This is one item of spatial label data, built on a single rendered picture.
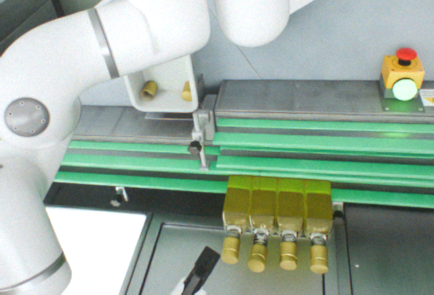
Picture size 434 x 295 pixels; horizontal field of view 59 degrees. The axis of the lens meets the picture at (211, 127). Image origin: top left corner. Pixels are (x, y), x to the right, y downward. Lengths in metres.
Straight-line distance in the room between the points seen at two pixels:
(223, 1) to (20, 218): 0.34
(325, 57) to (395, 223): 0.46
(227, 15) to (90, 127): 0.69
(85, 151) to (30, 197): 0.59
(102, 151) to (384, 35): 0.73
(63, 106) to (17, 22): 1.27
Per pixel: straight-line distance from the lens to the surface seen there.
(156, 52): 0.46
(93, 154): 1.05
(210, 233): 1.01
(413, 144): 0.87
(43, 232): 0.50
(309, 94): 0.93
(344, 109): 0.89
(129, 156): 1.00
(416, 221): 1.13
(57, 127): 0.44
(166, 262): 0.99
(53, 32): 0.45
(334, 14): 0.90
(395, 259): 1.05
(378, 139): 0.86
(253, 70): 0.97
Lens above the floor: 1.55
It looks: 47 degrees down
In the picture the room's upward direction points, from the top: 165 degrees counter-clockwise
